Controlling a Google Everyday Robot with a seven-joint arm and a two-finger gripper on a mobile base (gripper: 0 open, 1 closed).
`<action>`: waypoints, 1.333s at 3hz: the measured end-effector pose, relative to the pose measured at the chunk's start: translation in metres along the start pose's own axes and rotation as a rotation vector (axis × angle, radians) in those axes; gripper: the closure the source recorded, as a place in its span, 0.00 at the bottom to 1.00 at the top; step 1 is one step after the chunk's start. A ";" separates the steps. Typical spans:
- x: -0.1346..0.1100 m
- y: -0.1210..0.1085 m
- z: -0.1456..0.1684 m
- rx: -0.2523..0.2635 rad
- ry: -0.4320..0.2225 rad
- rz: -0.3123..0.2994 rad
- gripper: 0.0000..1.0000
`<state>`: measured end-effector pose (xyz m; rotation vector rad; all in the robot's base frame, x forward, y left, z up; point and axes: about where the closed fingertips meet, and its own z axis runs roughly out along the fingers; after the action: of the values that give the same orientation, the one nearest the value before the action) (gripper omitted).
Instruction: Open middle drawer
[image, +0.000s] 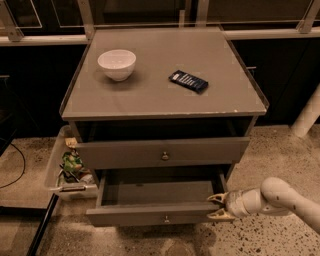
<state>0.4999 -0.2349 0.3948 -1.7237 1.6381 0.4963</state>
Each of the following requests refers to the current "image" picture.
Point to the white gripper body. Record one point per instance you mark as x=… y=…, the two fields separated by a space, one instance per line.
x=235 y=203

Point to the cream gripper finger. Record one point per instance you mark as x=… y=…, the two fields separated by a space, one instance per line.
x=218 y=198
x=221 y=215

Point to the grey drawer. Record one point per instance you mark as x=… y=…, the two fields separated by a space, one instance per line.
x=157 y=196
x=162 y=153

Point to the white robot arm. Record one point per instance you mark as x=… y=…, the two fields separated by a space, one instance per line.
x=273 y=197

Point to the grey top drawer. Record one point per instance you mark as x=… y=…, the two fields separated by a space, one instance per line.
x=162 y=153

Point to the grey drawer cabinet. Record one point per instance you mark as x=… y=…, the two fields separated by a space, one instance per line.
x=148 y=106

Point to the dark blue snack packet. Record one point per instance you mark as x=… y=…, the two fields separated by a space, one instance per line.
x=188 y=81

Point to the green snack bag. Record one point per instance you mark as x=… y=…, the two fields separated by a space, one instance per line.
x=72 y=162

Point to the white ceramic bowl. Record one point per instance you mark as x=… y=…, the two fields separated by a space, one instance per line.
x=117 y=64

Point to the black metal bar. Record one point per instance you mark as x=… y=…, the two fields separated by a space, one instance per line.
x=42 y=226

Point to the white metal railing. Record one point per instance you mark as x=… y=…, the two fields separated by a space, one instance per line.
x=53 y=22

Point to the white pipe post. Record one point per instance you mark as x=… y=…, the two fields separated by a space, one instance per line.
x=308 y=115

